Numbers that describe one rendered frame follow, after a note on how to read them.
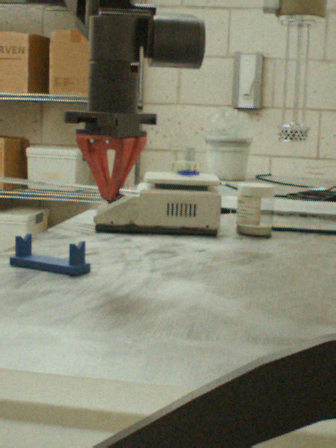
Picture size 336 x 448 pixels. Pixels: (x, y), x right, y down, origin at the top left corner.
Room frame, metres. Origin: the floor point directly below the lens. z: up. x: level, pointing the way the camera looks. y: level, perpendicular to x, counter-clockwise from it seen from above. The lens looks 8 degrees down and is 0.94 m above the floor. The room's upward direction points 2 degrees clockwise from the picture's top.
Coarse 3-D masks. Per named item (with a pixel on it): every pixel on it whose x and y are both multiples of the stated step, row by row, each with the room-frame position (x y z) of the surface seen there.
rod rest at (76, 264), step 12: (24, 240) 0.91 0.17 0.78; (24, 252) 0.91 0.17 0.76; (72, 252) 0.86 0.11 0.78; (84, 252) 0.88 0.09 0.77; (12, 264) 0.90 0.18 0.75; (24, 264) 0.89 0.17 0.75; (36, 264) 0.88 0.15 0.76; (48, 264) 0.87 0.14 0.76; (60, 264) 0.87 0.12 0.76; (72, 264) 0.86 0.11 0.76; (84, 264) 0.87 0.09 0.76
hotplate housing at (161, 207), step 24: (144, 192) 1.17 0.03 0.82; (168, 192) 1.18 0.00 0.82; (192, 192) 1.18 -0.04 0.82; (216, 192) 1.18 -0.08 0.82; (96, 216) 1.17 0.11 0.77; (120, 216) 1.17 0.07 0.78; (144, 216) 1.17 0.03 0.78; (168, 216) 1.17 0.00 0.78; (192, 216) 1.17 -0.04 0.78; (216, 216) 1.17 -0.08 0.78
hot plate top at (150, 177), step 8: (144, 176) 1.20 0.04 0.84; (152, 176) 1.21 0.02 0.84; (160, 176) 1.21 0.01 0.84; (168, 176) 1.22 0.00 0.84; (200, 176) 1.24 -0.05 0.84; (208, 176) 1.25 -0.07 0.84; (216, 176) 1.25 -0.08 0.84; (184, 184) 1.18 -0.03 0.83; (192, 184) 1.18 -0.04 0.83; (200, 184) 1.18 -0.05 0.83; (208, 184) 1.18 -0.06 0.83; (216, 184) 1.18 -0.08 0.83
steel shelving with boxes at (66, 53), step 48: (0, 0) 3.60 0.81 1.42; (48, 0) 3.53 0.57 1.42; (144, 0) 3.60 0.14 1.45; (0, 48) 3.40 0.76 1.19; (48, 48) 3.61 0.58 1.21; (48, 96) 3.69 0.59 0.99; (0, 144) 3.33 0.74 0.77; (0, 192) 3.31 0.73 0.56; (48, 192) 3.31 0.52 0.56; (96, 192) 3.45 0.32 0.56; (0, 240) 3.35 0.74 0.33
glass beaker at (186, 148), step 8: (176, 136) 1.20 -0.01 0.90; (184, 136) 1.19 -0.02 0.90; (192, 136) 1.19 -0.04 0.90; (200, 136) 1.21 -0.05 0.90; (176, 144) 1.20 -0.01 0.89; (184, 144) 1.20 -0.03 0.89; (192, 144) 1.20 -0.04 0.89; (200, 144) 1.21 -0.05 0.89; (176, 152) 1.20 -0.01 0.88; (184, 152) 1.20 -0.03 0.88; (192, 152) 1.20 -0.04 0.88; (200, 152) 1.21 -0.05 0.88; (176, 160) 1.20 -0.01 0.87; (184, 160) 1.20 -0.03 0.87; (192, 160) 1.20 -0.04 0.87; (200, 160) 1.21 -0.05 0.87; (176, 168) 1.20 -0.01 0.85; (184, 168) 1.20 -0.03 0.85; (192, 168) 1.20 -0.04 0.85; (200, 168) 1.22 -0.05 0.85; (176, 176) 1.20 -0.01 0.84; (184, 176) 1.20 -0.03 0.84; (192, 176) 1.20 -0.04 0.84
